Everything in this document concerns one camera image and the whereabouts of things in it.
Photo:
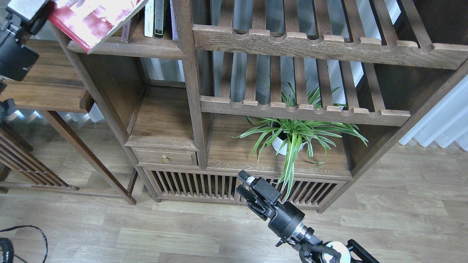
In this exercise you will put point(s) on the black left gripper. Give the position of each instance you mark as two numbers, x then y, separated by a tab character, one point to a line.
24	18

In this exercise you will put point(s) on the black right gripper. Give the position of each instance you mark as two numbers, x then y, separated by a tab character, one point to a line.
263	199

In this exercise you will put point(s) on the red book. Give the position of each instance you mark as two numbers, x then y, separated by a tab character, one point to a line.
91	22

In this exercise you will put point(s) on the maroon book white characters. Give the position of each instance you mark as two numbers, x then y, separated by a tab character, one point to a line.
129	27

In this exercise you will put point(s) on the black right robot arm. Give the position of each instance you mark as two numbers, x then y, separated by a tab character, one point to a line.
313	250

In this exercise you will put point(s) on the wooden side table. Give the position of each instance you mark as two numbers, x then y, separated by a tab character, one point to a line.
53	86

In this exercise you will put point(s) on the white plant pot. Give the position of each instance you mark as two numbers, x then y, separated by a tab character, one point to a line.
280	143

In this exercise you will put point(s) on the spider plant green leaves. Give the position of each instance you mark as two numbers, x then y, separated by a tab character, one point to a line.
299	131

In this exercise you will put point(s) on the dark wooden bookshelf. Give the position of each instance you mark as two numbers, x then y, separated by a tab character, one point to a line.
176	106

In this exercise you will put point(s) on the white upright book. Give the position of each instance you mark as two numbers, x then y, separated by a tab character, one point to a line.
149	19

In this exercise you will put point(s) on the pale upright book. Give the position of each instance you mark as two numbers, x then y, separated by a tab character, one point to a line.
173	22

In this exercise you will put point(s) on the white curtain right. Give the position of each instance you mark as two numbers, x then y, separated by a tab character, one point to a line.
445	123

